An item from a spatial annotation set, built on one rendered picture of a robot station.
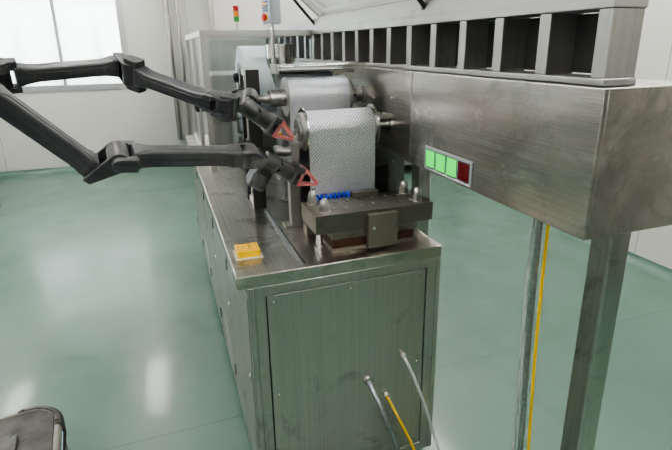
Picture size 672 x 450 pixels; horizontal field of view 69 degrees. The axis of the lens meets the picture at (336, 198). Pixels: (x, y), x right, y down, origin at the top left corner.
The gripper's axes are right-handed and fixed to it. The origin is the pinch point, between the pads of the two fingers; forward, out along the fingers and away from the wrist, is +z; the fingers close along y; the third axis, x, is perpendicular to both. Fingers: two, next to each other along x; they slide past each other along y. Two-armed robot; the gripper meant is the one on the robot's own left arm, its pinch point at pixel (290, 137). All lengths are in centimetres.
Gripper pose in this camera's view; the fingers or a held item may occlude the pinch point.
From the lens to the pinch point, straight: 167.3
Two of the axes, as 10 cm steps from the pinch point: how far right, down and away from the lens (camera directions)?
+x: 5.6, -8.3, -0.3
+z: 7.5, 4.9, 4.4
